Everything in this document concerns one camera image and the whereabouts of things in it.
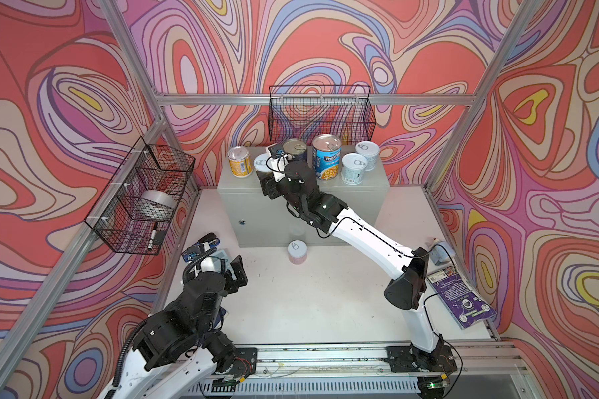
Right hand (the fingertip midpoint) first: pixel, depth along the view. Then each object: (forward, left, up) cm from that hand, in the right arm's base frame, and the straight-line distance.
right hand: (271, 172), depth 73 cm
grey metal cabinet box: (-2, +10, -20) cm, 22 cm away
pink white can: (-9, -6, -33) cm, 35 cm away
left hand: (-23, +11, -11) cm, 28 cm away
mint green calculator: (-8, +25, -35) cm, 44 cm away
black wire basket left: (+8, +42, -3) cm, 43 cm away
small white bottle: (-12, -60, -32) cm, 69 cm away
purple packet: (-30, -63, -36) cm, 79 cm away
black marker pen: (-15, +36, -11) cm, 40 cm away
